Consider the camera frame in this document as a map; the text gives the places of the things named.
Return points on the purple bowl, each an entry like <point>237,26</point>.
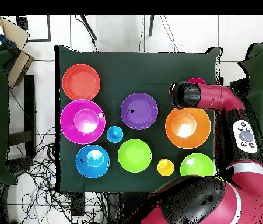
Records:
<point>142,116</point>

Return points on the green bowl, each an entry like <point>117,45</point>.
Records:
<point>197,165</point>
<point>134,155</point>

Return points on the small crimson bowl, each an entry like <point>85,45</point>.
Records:
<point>196,80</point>

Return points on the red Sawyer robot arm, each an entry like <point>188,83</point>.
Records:
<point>215,95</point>

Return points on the blue cup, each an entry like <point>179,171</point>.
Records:
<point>114,134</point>

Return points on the dark green table cloth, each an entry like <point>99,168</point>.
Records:
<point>133,70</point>

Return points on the yellow cup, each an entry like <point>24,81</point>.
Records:
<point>165,167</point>

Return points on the blue bowl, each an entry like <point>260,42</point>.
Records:
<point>91,169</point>

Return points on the large magenta bowl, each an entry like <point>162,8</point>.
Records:
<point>70,126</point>

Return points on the orange-red shallow bowl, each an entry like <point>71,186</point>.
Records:
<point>81,82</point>

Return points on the large orange bowl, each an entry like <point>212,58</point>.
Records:
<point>201,130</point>

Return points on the black tripod leg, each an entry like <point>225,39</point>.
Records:
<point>151,25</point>
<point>89,28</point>

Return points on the black box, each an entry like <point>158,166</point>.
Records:
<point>238,82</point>

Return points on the black stand base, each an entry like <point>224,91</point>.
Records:
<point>18,165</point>

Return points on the cardboard box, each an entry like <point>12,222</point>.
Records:
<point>19,67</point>

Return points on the black bench frame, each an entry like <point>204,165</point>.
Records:
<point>29,105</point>

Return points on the black square floor frame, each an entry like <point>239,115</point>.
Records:
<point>48,28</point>

